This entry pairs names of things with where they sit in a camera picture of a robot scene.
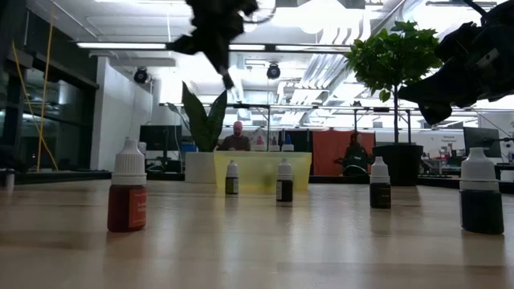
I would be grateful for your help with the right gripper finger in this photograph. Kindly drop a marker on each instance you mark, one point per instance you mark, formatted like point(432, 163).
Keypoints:
point(441, 94)
point(454, 56)

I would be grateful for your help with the large red food coloring bottle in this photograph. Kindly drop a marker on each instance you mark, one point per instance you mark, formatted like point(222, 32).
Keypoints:
point(259, 147)

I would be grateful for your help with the small bottle with green label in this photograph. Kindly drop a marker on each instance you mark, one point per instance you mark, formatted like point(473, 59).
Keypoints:
point(231, 185)

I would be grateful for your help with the small dark food coloring bottle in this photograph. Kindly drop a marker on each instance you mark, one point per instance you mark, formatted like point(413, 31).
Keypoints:
point(380, 196)
point(482, 212)

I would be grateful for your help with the small black bottle white label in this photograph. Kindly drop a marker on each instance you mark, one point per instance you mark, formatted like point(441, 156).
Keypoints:
point(286, 190)

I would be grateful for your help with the small red bottle orange label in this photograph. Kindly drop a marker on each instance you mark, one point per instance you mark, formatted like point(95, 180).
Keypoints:
point(124, 208)

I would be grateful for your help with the long ceiling light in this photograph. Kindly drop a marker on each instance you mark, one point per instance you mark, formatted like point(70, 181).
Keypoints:
point(253, 47)
point(120, 45)

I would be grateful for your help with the black round hanging fixture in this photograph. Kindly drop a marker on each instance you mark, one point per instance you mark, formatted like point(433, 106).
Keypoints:
point(273, 71)
point(140, 75)

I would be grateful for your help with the green snake plant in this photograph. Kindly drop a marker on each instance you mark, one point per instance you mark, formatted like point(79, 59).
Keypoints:
point(201, 124)

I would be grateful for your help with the black computer monitor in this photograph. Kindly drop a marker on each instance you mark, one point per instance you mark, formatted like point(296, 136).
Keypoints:
point(160, 137)
point(482, 140)

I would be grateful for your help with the leafy green small tree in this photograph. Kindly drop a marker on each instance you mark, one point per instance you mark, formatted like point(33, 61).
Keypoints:
point(385, 56)

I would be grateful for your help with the person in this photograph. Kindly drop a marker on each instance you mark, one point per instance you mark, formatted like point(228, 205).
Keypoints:
point(236, 142)
point(355, 154)

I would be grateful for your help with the black plant pot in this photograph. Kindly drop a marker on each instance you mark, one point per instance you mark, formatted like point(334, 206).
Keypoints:
point(405, 164)

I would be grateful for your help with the white plant pot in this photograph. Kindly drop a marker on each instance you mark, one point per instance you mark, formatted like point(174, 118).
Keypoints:
point(198, 166)

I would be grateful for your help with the yellow translucent plastic bin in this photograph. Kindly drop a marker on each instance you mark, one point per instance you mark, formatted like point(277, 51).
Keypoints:
point(257, 170)

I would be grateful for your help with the orange partition panel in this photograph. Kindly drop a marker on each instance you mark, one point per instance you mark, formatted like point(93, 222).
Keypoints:
point(323, 152)

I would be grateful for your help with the black aluminium frame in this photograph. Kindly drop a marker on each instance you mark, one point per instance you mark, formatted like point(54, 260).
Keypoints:
point(48, 175)

